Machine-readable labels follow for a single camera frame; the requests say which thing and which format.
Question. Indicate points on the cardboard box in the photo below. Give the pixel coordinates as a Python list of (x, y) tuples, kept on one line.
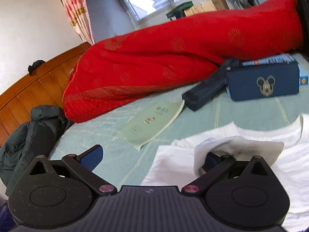
[(206, 6)]

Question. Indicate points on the white printed t-shirt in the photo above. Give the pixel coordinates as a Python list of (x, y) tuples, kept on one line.
[(277, 154)]

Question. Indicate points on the dark folded umbrella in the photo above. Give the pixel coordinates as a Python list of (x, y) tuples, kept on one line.
[(198, 96)]

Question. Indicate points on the wooden headboard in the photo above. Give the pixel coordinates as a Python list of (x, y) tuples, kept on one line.
[(44, 87)]

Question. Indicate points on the green plaid bed sheet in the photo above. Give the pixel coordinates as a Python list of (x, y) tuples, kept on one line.
[(122, 164)]

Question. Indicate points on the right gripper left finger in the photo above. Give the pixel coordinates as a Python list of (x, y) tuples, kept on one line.
[(81, 167)]

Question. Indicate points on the light green paper sheet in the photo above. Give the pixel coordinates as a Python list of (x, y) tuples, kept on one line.
[(147, 125)]

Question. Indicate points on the pink plaid curtain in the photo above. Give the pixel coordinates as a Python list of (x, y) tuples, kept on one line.
[(77, 13)]

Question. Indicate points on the red quilt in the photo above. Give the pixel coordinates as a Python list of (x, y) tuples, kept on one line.
[(122, 69)]

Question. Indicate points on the navy mickey pouch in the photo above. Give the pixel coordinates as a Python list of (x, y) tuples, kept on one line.
[(263, 81)]

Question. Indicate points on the green stool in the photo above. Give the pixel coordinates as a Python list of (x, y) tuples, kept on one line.
[(178, 12)]

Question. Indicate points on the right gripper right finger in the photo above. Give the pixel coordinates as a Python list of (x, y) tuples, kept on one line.
[(214, 169)]

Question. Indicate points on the dark green jacket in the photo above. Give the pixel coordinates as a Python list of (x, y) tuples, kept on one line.
[(30, 139)]

